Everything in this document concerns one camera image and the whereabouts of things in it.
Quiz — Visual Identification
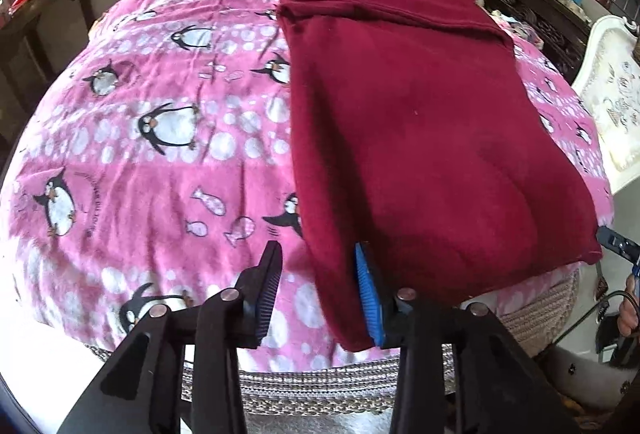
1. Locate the white ornate chair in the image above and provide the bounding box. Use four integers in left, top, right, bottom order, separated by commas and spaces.
572, 15, 639, 194

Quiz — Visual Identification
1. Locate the dark wooden side table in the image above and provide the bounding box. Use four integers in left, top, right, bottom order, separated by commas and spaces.
1, 0, 96, 144

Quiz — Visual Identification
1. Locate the black cable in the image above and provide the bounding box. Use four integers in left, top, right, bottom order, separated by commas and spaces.
552, 289, 637, 350

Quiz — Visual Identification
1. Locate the pink penguin blanket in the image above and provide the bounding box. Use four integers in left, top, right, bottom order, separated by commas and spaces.
1, 0, 613, 350

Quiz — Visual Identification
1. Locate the dark carved wooden headboard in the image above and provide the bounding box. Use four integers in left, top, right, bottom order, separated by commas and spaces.
484, 0, 590, 84

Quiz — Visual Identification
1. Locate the right hand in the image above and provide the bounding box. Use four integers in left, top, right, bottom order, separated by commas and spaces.
617, 275, 639, 338

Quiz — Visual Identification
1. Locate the dark red sweater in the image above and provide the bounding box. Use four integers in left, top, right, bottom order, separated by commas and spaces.
278, 0, 602, 352

